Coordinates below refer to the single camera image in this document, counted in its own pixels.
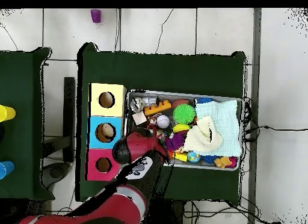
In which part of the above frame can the light blue knitted cloth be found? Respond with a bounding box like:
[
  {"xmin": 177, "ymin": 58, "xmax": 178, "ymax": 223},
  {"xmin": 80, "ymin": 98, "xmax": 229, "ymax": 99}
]
[{"xmin": 194, "ymin": 99, "xmax": 242, "ymax": 158}]

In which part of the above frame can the dark grey oval pad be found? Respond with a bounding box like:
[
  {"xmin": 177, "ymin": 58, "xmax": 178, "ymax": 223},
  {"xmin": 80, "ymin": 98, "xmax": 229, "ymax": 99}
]
[{"xmin": 41, "ymin": 161, "xmax": 71, "ymax": 189}]

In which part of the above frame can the purple cup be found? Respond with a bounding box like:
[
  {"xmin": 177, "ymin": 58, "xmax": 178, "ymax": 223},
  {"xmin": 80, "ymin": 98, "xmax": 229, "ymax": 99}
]
[{"xmin": 90, "ymin": 8, "xmax": 102, "ymax": 24}]

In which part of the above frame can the small globe ball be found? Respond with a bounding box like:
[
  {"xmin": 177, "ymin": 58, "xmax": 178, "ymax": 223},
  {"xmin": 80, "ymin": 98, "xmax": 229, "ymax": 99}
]
[{"xmin": 186, "ymin": 150, "xmax": 201, "ymax": 164}]

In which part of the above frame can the dark green tablecloth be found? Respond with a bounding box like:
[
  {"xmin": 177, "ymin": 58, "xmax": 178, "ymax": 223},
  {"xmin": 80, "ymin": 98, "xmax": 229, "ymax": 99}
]
[
  {"xmin": 0, "ymin": 46, "xmax": 55, "ymax": 202},
  {"xmin": 76, "ymin": 42, "xmax": 247, "ymax": 207}
]

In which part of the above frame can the purple spiky monster toy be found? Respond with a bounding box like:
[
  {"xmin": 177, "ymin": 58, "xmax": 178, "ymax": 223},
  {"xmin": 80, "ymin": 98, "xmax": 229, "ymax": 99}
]
[{"xmin": 164, "ymin": 132, "xmax": 186, "ymax": 151}]

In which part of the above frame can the wooden cube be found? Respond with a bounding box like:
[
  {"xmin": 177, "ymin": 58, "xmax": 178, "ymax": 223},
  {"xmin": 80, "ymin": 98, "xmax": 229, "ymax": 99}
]
[{"xmin": 132, "ymin": 112, "xmax": 147, "ymax": 126}]

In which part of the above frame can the crushed silver can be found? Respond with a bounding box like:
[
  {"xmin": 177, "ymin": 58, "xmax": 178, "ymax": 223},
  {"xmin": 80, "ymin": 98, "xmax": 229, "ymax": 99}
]
[{"xmin": 129, "ymin": 96, "xmax": 146, "ymax": 113}]

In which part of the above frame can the yellow cup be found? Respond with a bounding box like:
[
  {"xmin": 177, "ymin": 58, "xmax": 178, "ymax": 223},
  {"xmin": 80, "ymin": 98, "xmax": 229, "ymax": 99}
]
[{"xmin": 0, "ymin": 104, "xmax": 17, "ymax": 123}]

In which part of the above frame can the black upright stand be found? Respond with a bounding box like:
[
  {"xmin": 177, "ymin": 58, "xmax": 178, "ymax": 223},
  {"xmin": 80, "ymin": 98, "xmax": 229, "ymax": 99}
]
[{"xmin": 43, "ymin": 76, "xmax": 76, "ymax": 163}]

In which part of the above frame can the green spiky ball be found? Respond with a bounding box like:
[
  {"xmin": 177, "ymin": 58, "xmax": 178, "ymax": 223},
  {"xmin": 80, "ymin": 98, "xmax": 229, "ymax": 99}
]
[{"xmin": 172, "ymin": 103, "xmax": 196, "ymax": 125}]

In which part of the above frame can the blue cup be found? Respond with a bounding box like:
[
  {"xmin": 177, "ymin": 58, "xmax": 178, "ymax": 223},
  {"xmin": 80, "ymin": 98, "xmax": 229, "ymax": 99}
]
[{"xmin": 0, "ymin": 160, "xmax": 16, "ymax": 180}]

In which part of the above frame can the black cable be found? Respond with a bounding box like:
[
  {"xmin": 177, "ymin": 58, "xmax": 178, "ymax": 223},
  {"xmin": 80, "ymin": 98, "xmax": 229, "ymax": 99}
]
[{"xmin": 241, "ymin": 96, "xmax": 308, "ymax": 143}]

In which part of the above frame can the cream knitted cloth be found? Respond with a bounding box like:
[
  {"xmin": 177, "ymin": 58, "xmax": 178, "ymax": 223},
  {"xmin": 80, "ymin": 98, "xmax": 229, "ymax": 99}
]
[{"xmin": 182, "ymin": 115, "xmax": 223, "ymax": 153}]

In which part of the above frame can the orange plastic block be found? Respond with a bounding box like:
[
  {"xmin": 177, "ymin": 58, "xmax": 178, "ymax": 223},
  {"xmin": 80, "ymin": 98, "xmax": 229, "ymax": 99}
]
[{"xmin": 143, "ymin": 99, "xmax": 172, "ymax": 117}]

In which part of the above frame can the shallow mesh bin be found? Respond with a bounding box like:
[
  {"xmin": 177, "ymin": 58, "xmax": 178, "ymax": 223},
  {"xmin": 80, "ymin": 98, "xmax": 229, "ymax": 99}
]
[{"xmin": 122, "ymin": 90, "xmax": 244, "ymax": 172}]

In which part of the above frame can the wooden box with three holes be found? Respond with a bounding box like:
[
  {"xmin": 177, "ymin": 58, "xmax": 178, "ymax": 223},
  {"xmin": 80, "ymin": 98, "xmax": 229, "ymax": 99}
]
[{"xmin": 85, "ymin": 82, "xmax": 127, "ymax": 182}]

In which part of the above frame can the white baseball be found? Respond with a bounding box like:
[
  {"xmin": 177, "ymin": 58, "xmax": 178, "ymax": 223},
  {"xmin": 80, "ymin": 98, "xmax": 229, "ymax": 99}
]
[{"xmin": 156, "ymin": 114, "xmax": 171, "ymax": 129}]

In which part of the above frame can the brown toy football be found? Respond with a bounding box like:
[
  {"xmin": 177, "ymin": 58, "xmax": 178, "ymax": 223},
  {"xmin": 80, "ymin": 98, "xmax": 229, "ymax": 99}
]
[{"xmin": 171, "ymin": 99, "xmax": 190, "ymax": 109}]

